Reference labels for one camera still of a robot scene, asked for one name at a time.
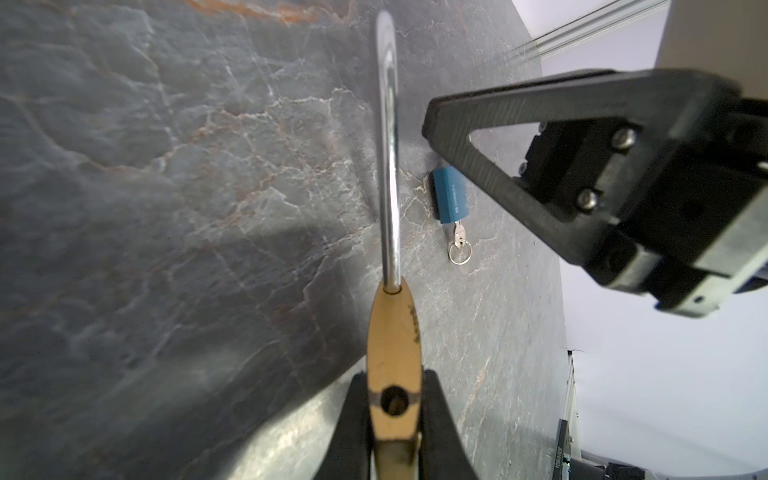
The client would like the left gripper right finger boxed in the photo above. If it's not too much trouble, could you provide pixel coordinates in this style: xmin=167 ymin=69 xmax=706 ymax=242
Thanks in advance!
xmin=419 ymin=370 xmax=478 ymax=480

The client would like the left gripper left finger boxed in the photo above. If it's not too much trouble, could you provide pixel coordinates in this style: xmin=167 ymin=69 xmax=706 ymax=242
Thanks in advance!
xmin=314 ymin=373 xmax=372 ymax=480

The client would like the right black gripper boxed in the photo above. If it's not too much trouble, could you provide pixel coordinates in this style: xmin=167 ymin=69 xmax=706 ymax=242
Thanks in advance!
xmin=422 ymin=69 xmax=767 ymax=318

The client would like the blue padlock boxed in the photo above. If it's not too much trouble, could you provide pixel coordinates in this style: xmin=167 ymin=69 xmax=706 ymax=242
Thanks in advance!
xmin=432 ymin=166 xmax=469 ymax=225

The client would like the brass padlock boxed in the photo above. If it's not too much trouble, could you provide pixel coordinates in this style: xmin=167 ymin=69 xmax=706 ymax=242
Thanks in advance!
xmin=366 ymin=10 xmax=422 ymax=479

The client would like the long silver key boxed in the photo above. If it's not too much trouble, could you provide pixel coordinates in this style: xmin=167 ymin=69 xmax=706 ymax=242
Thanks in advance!
xmin=448 ymin=221 xmax=473 ymax=266

